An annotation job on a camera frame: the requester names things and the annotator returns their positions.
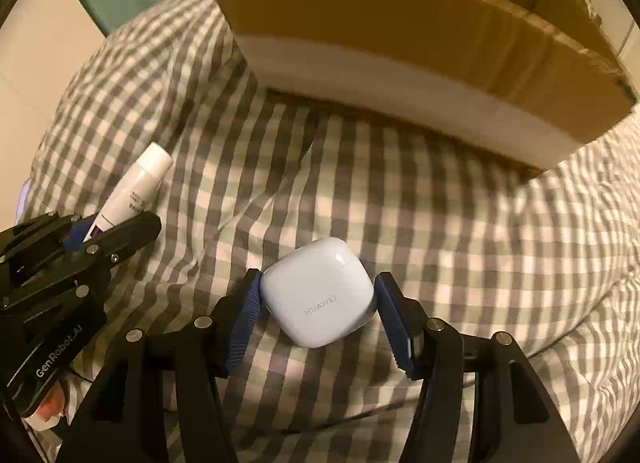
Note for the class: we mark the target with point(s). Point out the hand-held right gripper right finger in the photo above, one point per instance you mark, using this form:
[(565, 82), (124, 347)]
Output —
[(397, 323)]

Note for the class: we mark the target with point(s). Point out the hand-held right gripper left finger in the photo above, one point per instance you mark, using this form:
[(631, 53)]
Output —
[(244, 318)]

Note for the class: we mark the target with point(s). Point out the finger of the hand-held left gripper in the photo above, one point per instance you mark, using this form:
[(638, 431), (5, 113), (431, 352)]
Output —
[(135, 235), (40, 238)]

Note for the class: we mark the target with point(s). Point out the white purple cream tube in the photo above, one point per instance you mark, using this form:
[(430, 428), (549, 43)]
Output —
[(135, 183)]

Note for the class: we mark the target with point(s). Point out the brown cardboard box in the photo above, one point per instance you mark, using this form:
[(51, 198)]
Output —
[(400, 33)]

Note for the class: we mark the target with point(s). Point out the white earbuds case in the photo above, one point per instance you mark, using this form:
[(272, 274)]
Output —
[(315, 293)]

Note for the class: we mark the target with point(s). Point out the grey white checked blanket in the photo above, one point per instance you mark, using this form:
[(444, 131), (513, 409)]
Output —
[(350, 203)]

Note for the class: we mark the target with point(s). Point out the smartphone with lit screen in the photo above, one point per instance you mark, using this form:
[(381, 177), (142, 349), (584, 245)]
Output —
[(22, 198)]

